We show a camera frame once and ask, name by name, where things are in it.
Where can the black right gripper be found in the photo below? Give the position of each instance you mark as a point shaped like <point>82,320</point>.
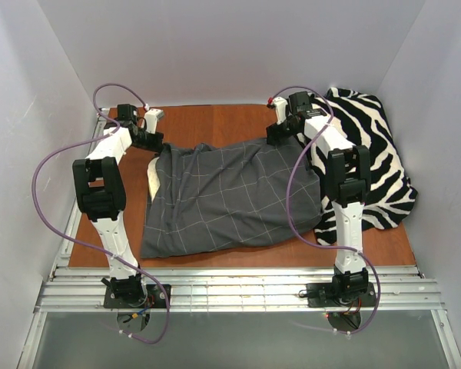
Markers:
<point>275,134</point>

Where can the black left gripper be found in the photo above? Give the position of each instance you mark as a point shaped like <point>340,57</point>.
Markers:
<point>154,141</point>

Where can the cream yellow-edged pillow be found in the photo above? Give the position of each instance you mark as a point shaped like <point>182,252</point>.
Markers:
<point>153,179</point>

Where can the grey checked pillowcase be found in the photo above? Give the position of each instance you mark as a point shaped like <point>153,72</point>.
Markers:
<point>212,199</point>

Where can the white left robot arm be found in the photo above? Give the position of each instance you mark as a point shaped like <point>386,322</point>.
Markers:
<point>101,196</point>

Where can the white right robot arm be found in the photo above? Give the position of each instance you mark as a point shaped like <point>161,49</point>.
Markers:
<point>346,184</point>

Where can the zebra print blanket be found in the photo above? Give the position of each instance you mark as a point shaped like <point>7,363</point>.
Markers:
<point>362,120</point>

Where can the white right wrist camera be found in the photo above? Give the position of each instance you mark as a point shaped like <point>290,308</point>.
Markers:
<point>279,105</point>

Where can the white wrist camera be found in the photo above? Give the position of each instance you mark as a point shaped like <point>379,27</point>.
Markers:
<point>279,105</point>
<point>151,118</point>

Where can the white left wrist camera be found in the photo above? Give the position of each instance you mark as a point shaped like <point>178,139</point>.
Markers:
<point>151,118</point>

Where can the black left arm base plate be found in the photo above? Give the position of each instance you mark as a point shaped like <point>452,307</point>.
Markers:
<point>151,295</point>

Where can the aluminium rail frame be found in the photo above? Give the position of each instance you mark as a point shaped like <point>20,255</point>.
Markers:
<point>239,279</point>

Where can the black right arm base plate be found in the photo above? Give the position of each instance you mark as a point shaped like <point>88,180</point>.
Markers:
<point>322,295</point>

